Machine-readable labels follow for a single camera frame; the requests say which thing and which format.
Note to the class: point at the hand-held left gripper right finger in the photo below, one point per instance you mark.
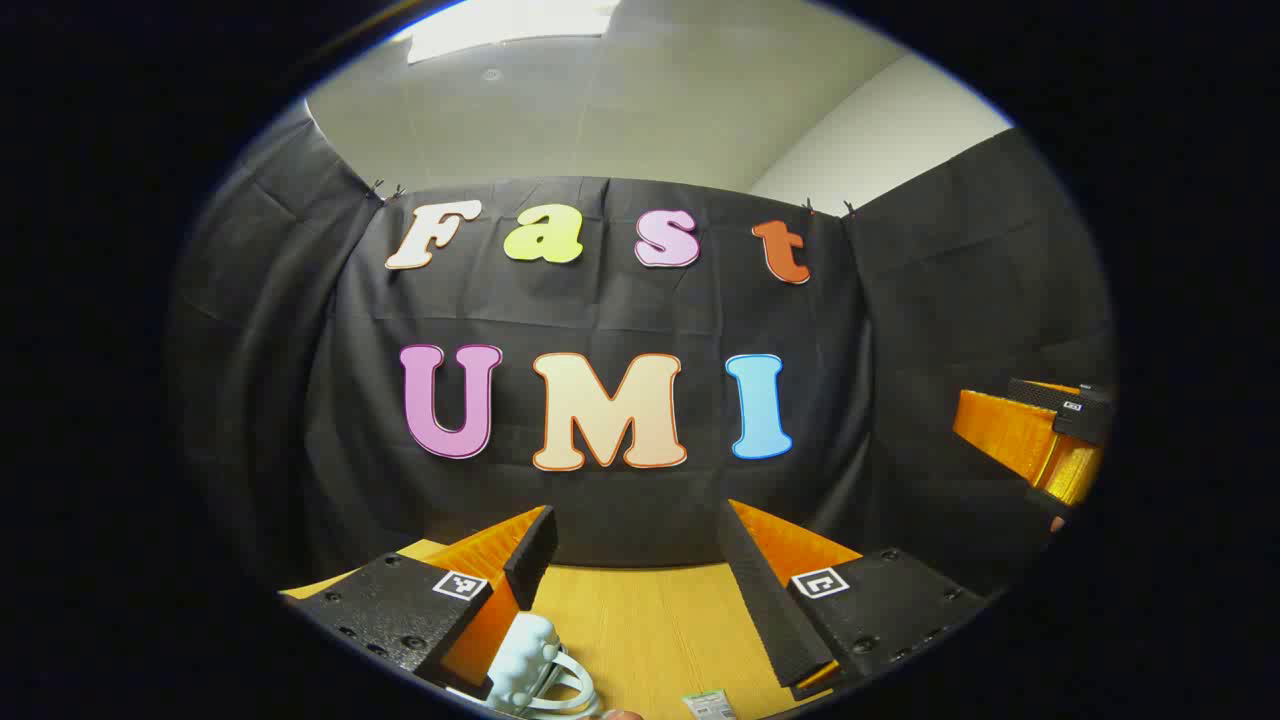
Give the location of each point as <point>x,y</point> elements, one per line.
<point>765,610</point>

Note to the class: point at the black backdrop cloth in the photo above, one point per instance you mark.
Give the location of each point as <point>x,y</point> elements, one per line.
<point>620,310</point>

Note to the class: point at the light blue suitcase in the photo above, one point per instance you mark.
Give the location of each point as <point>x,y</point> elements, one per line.
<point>525,650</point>

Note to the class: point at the ceiling light panel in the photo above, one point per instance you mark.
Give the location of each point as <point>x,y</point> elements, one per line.
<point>500,25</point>

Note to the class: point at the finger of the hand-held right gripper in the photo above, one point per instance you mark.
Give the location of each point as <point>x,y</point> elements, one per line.
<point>1010,430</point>

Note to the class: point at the white skin care tube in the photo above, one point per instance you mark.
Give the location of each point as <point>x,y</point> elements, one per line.
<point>708,707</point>

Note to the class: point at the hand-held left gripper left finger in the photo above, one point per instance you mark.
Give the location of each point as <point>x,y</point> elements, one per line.
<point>535,560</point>

